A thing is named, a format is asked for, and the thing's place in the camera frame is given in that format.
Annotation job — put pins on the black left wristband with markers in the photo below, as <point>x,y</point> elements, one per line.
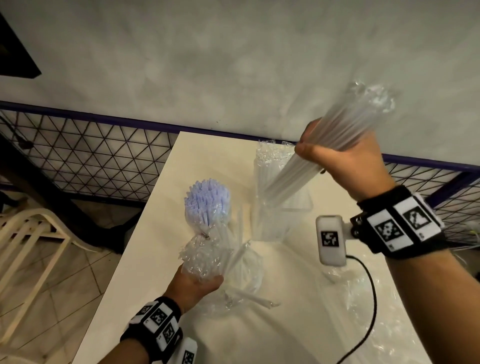
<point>157,322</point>

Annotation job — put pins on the black wall screen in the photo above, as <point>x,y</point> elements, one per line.
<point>15,56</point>

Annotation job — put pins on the clear square plastic box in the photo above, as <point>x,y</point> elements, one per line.
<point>300,217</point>

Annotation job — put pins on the clear plastic wrap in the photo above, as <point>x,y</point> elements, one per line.
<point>375,337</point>

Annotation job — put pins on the round clear plastic cup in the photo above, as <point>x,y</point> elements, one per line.
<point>193,227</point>

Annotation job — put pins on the person's left forearm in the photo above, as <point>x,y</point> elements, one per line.
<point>123,354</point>

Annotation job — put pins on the pack of clear straws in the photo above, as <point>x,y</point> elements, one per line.
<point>210,255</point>

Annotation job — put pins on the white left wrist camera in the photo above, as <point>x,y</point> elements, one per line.
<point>187,352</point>

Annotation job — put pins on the small bunch of blue straws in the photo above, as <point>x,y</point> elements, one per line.
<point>206,200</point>

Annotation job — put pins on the black wristband with markers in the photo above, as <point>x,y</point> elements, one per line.
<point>397,225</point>
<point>157,322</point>

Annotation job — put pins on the white plastic chair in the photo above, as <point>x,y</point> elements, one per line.
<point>37,217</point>

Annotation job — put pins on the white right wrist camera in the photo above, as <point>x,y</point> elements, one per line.
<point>330,243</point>

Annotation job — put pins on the black right wristband with markers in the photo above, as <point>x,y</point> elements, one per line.
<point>397,225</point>

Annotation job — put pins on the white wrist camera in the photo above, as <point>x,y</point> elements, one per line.
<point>187,352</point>
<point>330,243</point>

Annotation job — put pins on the person's right hand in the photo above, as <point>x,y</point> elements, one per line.
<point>356,172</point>

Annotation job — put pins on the person's left hand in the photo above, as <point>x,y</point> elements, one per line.
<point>187,290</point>

